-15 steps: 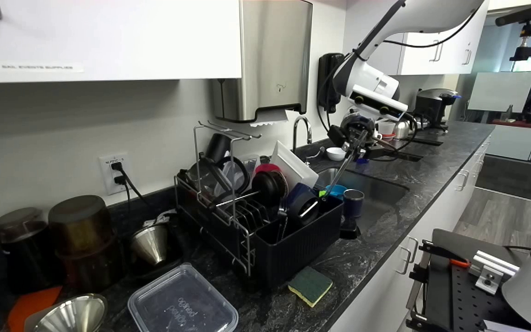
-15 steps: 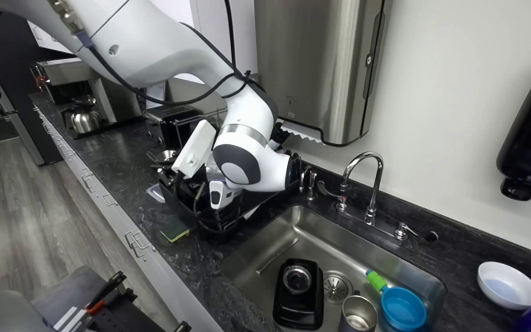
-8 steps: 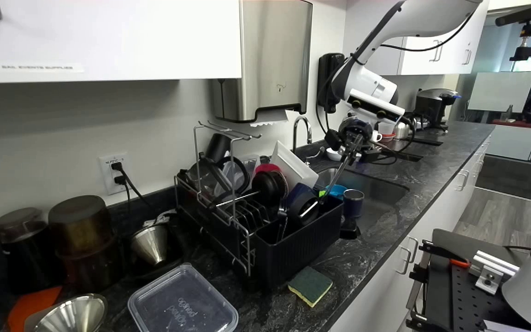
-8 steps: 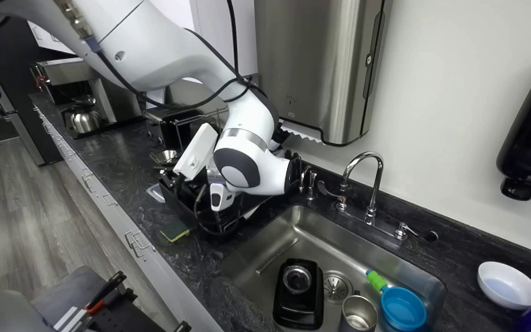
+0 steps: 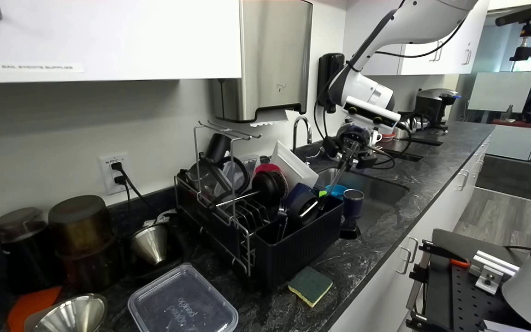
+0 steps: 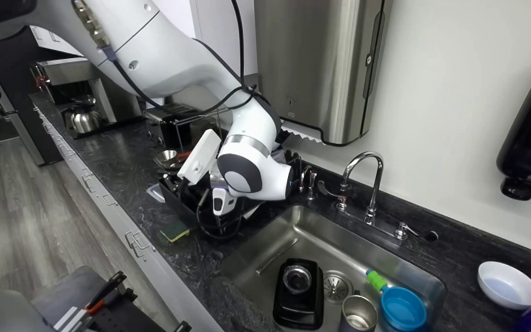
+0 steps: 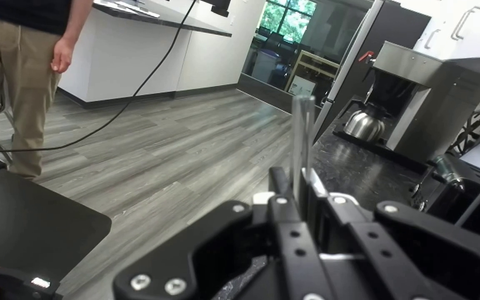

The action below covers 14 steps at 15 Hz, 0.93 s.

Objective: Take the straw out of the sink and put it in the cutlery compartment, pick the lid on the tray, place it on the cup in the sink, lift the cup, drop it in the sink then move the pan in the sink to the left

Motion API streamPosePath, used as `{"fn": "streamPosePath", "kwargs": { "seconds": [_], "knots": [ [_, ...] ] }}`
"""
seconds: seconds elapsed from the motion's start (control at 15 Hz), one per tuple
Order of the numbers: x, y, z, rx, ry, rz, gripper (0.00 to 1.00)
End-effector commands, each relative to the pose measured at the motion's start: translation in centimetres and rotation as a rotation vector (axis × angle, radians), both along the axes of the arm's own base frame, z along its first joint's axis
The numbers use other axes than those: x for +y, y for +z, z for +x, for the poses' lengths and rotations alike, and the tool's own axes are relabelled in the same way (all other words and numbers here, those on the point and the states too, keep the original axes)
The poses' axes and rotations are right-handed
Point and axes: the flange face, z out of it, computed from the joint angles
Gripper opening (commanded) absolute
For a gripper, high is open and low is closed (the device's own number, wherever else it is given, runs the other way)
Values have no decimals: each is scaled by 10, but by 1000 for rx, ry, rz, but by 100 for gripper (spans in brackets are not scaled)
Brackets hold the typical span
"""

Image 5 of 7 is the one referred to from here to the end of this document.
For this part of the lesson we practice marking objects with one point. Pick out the orange mat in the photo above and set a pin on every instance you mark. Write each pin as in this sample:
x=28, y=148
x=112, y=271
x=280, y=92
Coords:
x=22, y=306

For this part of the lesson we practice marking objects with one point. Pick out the orange black clamp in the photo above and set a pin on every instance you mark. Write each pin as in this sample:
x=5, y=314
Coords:
x=441, y=251

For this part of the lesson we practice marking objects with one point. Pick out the red dish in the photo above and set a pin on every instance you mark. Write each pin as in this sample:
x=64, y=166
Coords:
x=265, y=168

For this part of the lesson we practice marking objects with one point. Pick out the black wall soap dispenser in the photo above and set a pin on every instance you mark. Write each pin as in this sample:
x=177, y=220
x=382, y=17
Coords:
x=326, y=76

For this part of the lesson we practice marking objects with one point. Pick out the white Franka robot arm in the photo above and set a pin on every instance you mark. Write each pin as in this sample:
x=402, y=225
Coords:
x=424, y=15

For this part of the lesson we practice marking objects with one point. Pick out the aluminium bracket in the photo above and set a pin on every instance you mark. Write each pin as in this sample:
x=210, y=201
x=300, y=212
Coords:
x=492, y=269

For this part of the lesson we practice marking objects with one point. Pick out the stainless steel sink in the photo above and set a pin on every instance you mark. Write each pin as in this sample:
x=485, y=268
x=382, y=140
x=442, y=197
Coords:
x=382, y=188

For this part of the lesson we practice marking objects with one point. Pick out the dark blue bowl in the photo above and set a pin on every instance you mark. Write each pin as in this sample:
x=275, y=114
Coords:
x=295, y=199

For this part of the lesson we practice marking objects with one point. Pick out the dark lidded canister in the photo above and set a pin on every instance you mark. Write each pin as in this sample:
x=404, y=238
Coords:
x=22, y=251

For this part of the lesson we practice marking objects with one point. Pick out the black breadboard table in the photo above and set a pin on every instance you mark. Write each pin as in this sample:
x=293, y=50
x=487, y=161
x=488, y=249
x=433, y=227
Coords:
x=455, y=301

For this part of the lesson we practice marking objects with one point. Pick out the white mug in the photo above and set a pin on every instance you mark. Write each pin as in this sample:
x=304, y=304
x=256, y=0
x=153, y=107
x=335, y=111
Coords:
x=376, y=138

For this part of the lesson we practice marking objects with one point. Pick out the green yellow sponge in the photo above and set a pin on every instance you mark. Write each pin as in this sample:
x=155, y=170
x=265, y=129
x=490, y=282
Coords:
x=310, y=286

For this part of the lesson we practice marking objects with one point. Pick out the steel cone dripper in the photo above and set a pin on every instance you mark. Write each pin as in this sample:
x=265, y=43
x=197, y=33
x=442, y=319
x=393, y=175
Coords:
x=149, y=242

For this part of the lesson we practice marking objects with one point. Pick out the large brown metal canister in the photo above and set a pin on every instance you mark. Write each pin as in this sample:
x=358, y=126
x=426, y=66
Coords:
x=81, y=240

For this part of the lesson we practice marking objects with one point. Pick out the stainless paper towel dispenser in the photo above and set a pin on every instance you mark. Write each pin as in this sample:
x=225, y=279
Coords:
x=271, y=55

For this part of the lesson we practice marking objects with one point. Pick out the white cup red band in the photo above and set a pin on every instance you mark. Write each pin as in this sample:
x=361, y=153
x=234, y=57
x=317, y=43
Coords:
x=389, y=135

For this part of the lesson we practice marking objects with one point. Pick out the black mug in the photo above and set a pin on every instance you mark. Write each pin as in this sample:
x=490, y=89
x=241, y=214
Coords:
x=217, y=148

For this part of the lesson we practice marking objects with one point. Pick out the wide steel funnel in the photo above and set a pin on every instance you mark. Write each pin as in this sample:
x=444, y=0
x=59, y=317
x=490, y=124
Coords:
x=72, y=315

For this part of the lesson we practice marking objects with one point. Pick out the black camera stand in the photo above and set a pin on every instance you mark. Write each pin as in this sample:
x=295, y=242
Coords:
x=525, y=15

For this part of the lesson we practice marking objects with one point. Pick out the chrome sink faucet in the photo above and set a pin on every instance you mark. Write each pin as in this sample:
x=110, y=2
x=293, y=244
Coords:
x=293, y=135

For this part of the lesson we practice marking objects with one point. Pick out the white reception desk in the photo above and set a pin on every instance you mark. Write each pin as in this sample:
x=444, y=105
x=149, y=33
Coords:
x=511, y=142

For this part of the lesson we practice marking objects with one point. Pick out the white cutting board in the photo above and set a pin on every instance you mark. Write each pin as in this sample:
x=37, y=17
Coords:
x=293, y=164

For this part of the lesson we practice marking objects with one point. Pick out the clear plastic food container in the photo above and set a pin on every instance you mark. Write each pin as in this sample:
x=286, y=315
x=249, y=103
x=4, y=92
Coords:
x=182, y=304

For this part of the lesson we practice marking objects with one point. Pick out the black coffee machine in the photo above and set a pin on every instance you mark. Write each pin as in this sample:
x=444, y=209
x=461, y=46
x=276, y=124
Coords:
x=433, y=107

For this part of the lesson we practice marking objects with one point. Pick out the round glass lid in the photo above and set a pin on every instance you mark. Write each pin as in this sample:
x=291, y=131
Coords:
x=232, y=173

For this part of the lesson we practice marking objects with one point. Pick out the white board panel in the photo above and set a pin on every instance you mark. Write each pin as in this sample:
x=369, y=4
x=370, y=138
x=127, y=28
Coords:
x=500, y=92

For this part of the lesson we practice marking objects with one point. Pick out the black counter mat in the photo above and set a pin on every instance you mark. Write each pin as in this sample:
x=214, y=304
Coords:
x=424, y=140
x=404, y=155

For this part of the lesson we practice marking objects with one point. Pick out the white upper cabinet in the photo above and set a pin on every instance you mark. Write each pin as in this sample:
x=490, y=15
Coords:
x=455, y=57
x=123, y=37

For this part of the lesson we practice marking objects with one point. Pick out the white base cabinet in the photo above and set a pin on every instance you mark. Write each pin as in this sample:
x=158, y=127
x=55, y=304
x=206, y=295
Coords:
x=387, y=295

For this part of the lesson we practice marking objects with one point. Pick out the white wall outlet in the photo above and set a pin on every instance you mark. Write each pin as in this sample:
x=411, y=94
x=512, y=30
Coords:
x=107, y=177

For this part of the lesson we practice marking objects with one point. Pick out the black dish rack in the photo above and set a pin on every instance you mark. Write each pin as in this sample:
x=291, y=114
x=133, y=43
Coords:
x=295, y=251

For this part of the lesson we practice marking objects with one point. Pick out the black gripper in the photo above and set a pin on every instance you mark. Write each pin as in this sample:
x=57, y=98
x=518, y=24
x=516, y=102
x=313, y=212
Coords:
x=354, y=138

